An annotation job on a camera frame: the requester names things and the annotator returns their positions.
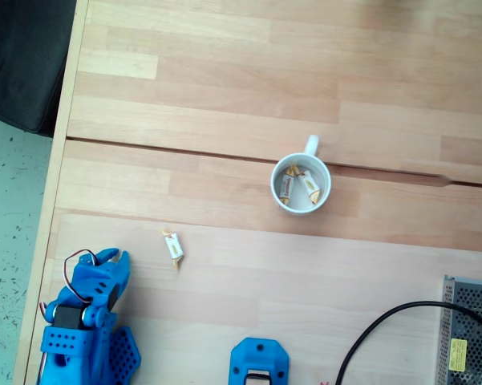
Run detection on white yellow sweet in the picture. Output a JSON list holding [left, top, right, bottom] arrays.
[[279, 164, 302, 205], [159, 228, 185, 270], [296, 169, 322, 206]]

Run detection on white ceramic mug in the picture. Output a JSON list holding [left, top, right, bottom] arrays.
[[269, 134, 333, 218]]

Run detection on blue printed base part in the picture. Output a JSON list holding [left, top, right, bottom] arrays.
[[229, 337, 290, 385]]

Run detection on light wooden board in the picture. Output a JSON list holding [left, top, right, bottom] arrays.
[[23, 207, 482, 385]]

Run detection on metal mesh power supply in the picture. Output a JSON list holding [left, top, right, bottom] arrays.
[[435, 274, 482, 385]]

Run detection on red white servo wires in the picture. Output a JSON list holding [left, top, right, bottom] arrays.
[[63, 249, 96, 305]]

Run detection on thick black cable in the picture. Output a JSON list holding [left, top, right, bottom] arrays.
[[334, 300, 482, 385]]

